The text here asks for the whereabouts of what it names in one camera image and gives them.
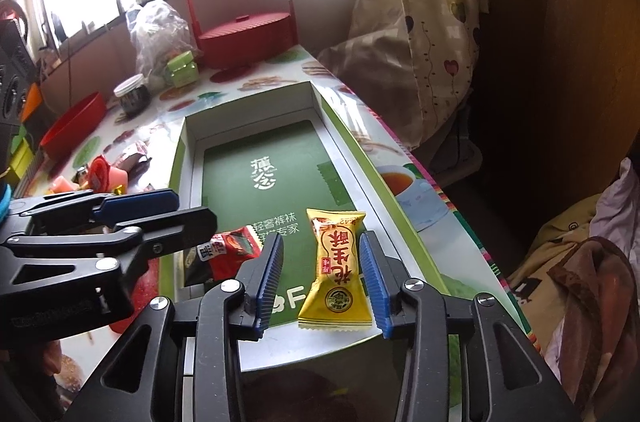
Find pink jelly cup red lid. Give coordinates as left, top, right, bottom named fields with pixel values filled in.
left=87, top=156, right=128, bottom=193

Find red black triangular candy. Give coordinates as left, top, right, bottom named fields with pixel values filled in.
left=183, top=225, right=262, bottom=287

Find yellow peanut candy packet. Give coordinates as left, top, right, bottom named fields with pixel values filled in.
left=297, top=209, right=372, bottom=331

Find dark red small packet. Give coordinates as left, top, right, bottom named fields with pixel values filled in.
left=72, top=164, right=89, bottom=186

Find orange pink jelly cup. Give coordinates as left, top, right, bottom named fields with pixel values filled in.
left=50, top=175, right=79, bottom=194

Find pink white wafer packet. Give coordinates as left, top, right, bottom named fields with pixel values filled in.
left=113, top=141, right=150, bottom=173

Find red oval bowl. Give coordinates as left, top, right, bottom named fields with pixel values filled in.
left=40, top=92, right=106, bottom=161

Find green yellow stacked boxes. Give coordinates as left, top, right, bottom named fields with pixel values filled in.
left=6, top=124, right=34, bottom=189

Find dark jar white lid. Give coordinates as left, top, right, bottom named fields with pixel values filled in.
left=113, top=74, right=151, bottom=118

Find orange box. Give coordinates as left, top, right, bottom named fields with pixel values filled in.
left=21, top=83, right=43, bottom=123

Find green white cardboard box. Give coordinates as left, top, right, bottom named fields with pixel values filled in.
left=164, top=81, right=516, bottom=421

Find pile of clothes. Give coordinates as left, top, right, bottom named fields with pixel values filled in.
left=508, top=158, right=639, bottom=421

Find clear plastic bag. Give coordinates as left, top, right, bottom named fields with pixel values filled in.
left=125, top=0, right=198, bottom=76

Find brown wooden wardrobe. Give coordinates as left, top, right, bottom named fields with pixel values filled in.
left=489, top=0, right=639, bottom=207

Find cream patterned curtain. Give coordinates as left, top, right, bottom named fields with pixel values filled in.
left=316, top=0, right=490, bottom=151

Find red basket with handle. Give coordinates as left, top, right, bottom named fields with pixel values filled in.
left=186, top=0, right=299, bottom=69

